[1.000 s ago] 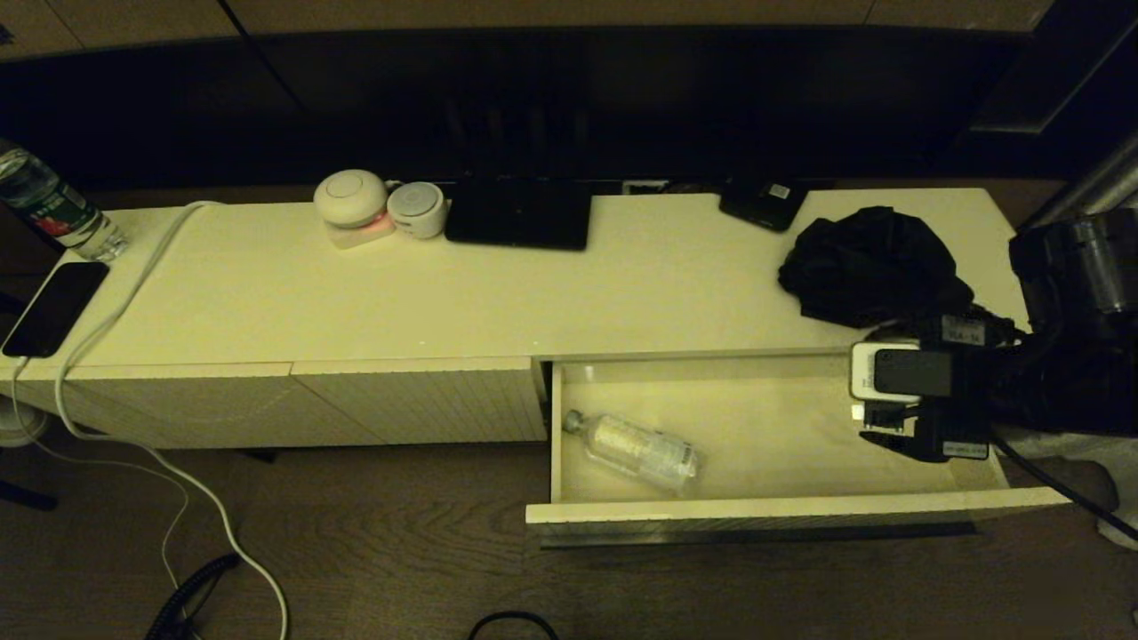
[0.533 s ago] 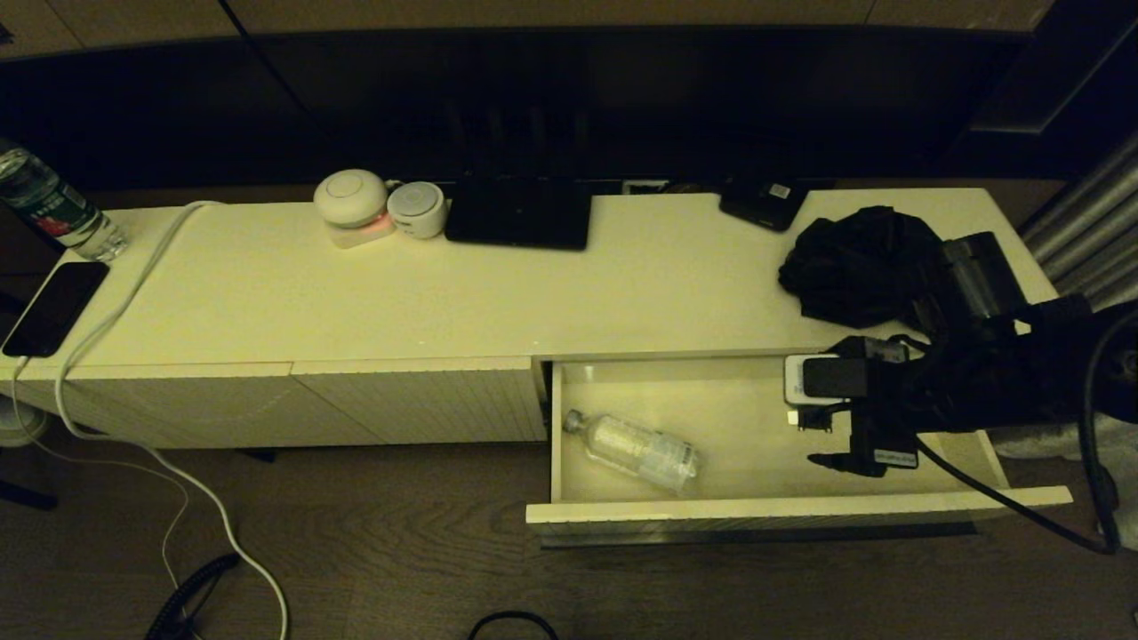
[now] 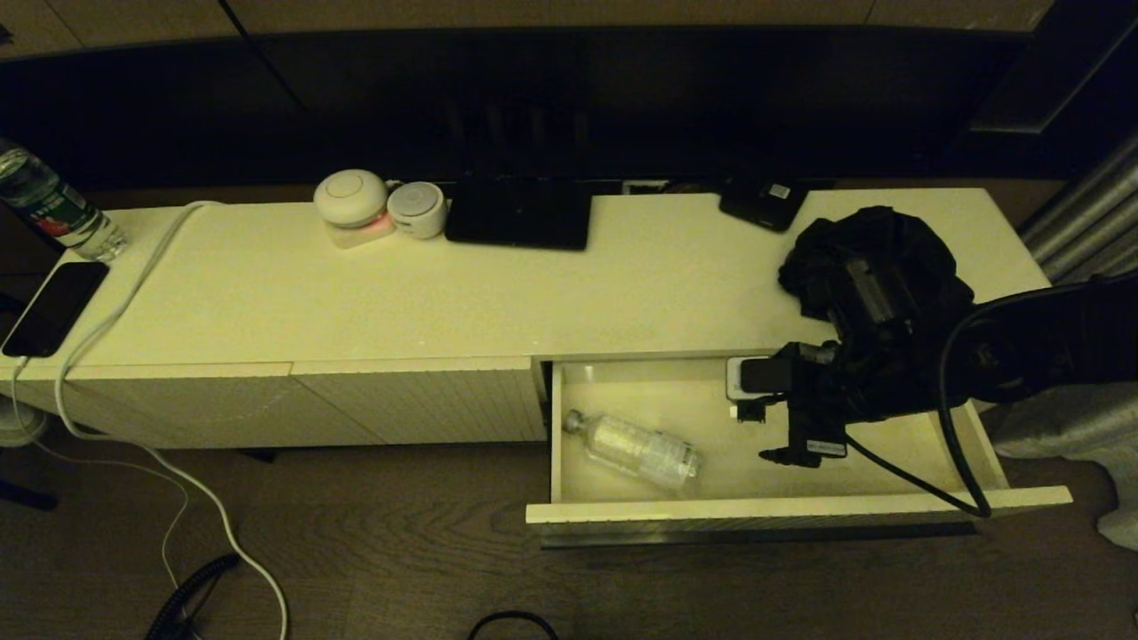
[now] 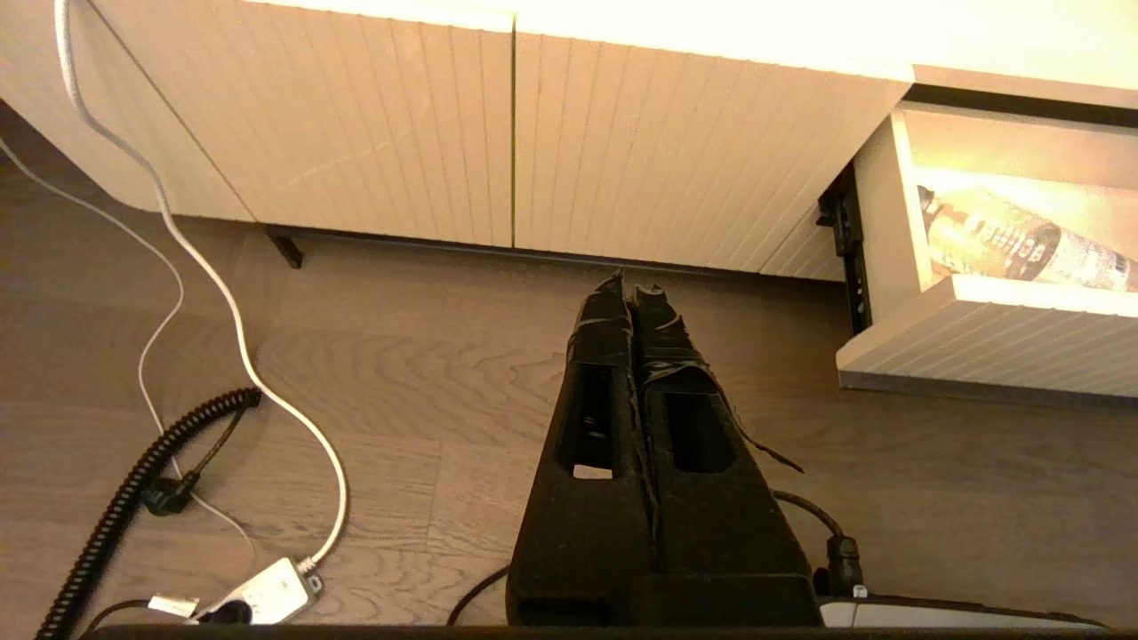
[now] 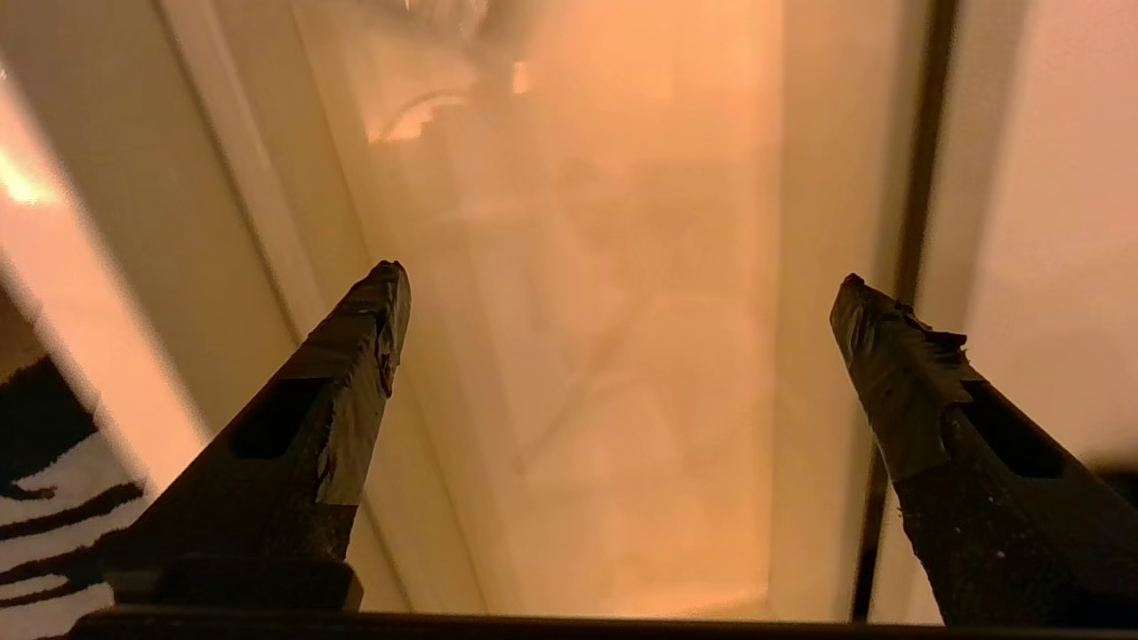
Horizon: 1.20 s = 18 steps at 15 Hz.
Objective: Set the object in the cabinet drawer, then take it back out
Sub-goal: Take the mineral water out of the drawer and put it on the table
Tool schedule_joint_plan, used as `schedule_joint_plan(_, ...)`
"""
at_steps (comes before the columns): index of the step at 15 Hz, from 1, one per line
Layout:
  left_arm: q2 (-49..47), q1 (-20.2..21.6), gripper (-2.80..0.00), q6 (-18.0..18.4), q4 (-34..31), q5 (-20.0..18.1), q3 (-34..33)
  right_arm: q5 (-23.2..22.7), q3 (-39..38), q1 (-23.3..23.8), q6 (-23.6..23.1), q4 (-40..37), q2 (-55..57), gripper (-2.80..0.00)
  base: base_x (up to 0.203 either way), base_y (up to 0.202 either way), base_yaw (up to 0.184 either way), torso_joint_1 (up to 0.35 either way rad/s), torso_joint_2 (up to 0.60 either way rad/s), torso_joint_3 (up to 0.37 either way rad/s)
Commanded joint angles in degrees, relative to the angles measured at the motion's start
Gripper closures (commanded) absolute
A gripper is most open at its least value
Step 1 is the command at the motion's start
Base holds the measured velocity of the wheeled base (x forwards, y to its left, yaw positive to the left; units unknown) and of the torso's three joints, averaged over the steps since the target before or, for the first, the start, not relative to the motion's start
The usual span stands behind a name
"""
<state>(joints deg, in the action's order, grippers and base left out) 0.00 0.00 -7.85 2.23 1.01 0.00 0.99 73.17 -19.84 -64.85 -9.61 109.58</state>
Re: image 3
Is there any white slatted drawer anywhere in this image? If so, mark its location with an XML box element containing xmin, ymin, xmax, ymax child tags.
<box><xmin>525</xmin><ymin>351</ymin><xmax>1074</xmax><ymax>548</ymax></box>

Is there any dark long cabinet handle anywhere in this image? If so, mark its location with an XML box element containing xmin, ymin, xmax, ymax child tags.
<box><xmin>541</xmin><ymin>523</ymin><xmax>979</xmax><ymax>548</ymax></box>

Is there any clear plastic water bottle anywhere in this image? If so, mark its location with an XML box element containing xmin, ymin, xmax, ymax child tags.
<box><xmin>563</xmin><ymin>408</ymin><xmax>704</xmax><ymax>493</ymax></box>

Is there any black cloth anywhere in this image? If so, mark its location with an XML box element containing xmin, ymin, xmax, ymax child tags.
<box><xmin>778</xmin><ymin>206</ymin><xmax>977</xmax><ymax>356</ymax></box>

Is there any long white tv cabinet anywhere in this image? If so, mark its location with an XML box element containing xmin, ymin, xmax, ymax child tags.
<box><xmin>0</xmin><ymin>187</ymin><xmax>1068</xmax><ymax>450</ymax></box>

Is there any small black labelled device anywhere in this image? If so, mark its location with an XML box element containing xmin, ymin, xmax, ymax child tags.
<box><xmin>718</xmin><ymin>180</ymin><xmax>808</xmax><ymax>233</ymax></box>

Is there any black flat box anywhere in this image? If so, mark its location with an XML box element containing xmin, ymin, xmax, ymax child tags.
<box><xmin>445</xmin><ymin>173</ymin><xmax>594</xmax><ymax>252</ymax></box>

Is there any grey curtain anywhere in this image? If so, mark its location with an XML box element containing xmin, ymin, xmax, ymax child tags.
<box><xmin>991</xmin><ymin>133</ymin><xmax>1138</xmax><ymax>463</ymax></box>

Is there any white sheer curtain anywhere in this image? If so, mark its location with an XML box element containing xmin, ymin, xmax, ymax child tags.
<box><xmin>1098</xmin><ymin>471</ymin><xmax>1138</xmax><ymax>552</ymax></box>

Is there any large black television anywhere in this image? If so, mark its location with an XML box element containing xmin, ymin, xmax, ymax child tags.
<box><xmin>253</xmin><ymin>27</ymin><xmax>1032</xmax><ymax>188</ymax></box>

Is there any small white round device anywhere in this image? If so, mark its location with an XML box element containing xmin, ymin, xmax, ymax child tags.
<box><xmin>388</xmin><ymin>181</ymin><xmax>448</xmax><ymax>240</ymax></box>

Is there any large white round device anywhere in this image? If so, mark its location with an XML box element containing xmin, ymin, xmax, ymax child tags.
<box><xmin>313</xmin><ymin>168</ymin><xmax>397</xmax><ymax>250</ymax></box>

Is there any black smartphone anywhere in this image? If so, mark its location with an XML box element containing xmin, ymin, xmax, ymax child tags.
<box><xmin>3</xmin><ymin>260</ymin><xmax>112</xmax><ymax>358</ymax></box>

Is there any water bottle green red label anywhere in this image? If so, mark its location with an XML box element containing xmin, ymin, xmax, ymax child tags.
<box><xmin>0</xmin><ymin>138</ymin><xmax>132</xmax><ymax>265</ymax></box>

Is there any black floor foot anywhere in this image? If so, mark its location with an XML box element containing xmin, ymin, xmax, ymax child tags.
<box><xmin>0</xmin><ymin>480</ymin><xmax>60</xmax><ymax>513</ymax></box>

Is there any white round floor object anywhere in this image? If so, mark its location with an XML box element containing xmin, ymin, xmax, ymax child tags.
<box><xmin>0</xmin><ymin>396</ymin><xmax>45</xmax><ymax>450</ymax></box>

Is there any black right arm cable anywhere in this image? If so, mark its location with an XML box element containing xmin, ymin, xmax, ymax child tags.
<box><xmin>845</xmin><ymin>280</ymin><xmax>1138</xmax><ymax>519</ymax></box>

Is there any black cable with plug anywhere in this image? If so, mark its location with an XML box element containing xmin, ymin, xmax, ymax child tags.
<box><xmin>469</xmin><ymin>610</ymin><xmax>559</xmax><ymax>640</ymax></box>

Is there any black coiled cable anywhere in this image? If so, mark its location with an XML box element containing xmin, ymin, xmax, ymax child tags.
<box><xmin>145</xmin><ymin>553</ymin><xmax>243</xmax><ymax>640</ymax></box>

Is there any thick white cable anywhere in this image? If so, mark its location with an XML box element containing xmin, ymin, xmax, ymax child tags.
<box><xmin>55</xmin><ymin>200</ymin><xmax>292</xmax><ymax>640</ymax></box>

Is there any thin white cable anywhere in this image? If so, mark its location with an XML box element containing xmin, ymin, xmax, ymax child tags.
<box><xmin>9</xmin><ymin>356</ymin><xmax>192</xmax><ymax>592</ymax></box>

